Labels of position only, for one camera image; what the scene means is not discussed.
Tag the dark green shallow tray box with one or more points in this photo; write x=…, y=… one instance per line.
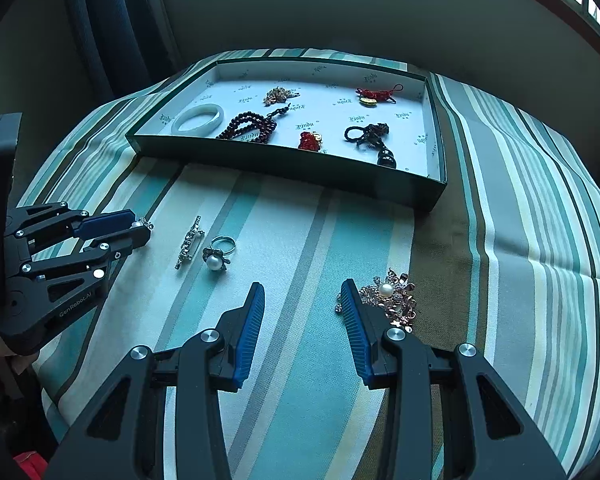
x=330, y=110

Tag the striped teal tablecloth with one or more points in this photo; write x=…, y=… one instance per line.
x=305, y=240

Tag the red bead charm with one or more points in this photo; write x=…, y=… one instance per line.
x=307, y=141

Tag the white jade bangle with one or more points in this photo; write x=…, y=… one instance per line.
x=180, y=125

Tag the rose gold pearl brooch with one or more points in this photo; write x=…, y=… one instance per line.
x=390, y=295

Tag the rhinestone bar brooch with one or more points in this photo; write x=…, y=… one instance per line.
x=190, y=242

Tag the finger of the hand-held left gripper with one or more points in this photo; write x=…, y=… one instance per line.
x=105, y=222
x=120, y=246

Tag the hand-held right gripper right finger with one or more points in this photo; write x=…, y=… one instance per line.
x=357, y=330

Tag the dark blue curtain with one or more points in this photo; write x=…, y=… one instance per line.
x=120, y=25

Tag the small pearl flower brooch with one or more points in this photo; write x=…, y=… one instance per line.
x=142, y=223

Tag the red cloth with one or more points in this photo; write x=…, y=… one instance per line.
x=30, y=462

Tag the silver charm cluster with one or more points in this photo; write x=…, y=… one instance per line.
x=277, y=95

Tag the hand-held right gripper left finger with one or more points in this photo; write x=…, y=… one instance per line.
x=247, y=330

